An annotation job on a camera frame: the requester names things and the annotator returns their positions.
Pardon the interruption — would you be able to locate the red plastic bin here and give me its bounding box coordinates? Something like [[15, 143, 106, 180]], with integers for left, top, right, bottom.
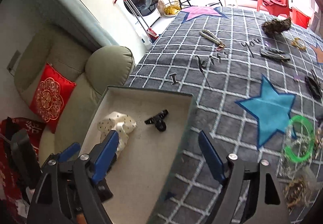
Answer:
[[291, 7, 310, 28]]

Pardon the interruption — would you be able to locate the green plastic bangle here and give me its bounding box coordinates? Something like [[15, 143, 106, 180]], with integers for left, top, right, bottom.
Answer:
[[284, 115, 315, 163]]

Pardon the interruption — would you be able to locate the black braided bracelet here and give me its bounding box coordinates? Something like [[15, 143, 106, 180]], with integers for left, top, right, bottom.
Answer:
[[304, 69, 323, 101]]

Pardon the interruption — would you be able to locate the black flat hair clip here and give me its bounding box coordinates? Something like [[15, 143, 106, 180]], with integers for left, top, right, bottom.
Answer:
[[260, 48, 291, 62]]

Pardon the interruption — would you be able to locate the gold chain jewelry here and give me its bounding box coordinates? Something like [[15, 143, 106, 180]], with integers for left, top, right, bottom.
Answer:
[[291, 37, 306, 51]]

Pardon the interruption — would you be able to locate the white dotted fabric scrunchie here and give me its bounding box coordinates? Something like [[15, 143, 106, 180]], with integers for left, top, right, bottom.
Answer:
[[97, 111, 137, 158]]

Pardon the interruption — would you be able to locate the clear crystal bead necklace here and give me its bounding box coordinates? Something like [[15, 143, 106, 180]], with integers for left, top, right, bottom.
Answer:
[[279, 125, 323, 181]]

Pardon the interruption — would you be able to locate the black hair claw clip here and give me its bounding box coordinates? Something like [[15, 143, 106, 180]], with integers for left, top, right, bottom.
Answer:
[[145, 109, 169, 132]]

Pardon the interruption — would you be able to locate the dark fluffy scrunchie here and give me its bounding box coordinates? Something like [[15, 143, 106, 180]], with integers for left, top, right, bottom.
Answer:
[[262, 17, 292, 37]]

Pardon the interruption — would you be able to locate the red embroidered cushion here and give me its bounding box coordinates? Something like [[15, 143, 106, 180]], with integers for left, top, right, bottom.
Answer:
[[29, 64, 76, 133]]

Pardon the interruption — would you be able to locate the white open storage box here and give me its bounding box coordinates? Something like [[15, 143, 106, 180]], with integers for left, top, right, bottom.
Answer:
[[80, 86, 196, 223]]

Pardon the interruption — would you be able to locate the yellow basket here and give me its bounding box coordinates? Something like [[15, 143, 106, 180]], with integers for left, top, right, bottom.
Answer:
[[164, 4, 181, 17]]

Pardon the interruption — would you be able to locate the beige armchair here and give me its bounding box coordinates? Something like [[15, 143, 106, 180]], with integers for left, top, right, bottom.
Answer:
[[14, 25, 135, 165]]

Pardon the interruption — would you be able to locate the red patterned fabric pile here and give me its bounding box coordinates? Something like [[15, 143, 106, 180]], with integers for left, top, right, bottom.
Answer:
[[1, 117, 45, 223]]

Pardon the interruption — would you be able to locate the grey plaid bedspread with stars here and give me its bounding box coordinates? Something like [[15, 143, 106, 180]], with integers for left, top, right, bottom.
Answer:
[[126, 7, 322, 223]]

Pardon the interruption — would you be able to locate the red plastic chair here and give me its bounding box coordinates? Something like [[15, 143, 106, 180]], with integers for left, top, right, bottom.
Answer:
[[256, 0, 290, 17]]

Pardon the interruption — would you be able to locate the beaded strap with clasp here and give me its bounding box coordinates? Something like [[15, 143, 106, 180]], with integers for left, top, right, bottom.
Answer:
[[199, 28, 227, 51]]

